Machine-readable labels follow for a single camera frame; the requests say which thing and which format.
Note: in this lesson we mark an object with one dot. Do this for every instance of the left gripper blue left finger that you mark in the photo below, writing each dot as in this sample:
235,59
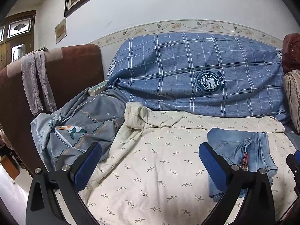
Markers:
84,165

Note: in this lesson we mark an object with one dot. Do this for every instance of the blue denim jeans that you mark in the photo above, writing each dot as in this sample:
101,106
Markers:
249,150

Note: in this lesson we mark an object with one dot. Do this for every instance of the striped beige pillow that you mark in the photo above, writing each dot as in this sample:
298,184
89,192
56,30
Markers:
291,86

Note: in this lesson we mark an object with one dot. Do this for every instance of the blue plaid quilt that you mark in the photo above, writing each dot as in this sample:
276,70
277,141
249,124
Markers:
207,74

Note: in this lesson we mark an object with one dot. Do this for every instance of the cream leaf-print bedsheet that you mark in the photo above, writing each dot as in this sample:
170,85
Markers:
153,173

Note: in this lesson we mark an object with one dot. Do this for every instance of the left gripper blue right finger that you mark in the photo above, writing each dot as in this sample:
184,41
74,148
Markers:
217,167

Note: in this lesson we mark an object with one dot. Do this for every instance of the small wall picture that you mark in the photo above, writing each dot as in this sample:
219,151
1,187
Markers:
60,31

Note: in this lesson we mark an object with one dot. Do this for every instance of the grey patterned pillowcase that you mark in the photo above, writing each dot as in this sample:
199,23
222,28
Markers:
61,137

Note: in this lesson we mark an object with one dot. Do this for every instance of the small green box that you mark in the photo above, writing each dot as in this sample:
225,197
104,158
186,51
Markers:
97,89

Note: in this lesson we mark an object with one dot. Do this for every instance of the wooden door with glass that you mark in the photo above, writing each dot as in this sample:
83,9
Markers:
17,36

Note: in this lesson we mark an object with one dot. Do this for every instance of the lilac cloth on headboard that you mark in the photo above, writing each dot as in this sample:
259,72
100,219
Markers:
36,85

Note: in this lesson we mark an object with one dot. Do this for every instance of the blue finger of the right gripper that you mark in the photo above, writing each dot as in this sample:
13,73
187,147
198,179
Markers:
297,155
294,166

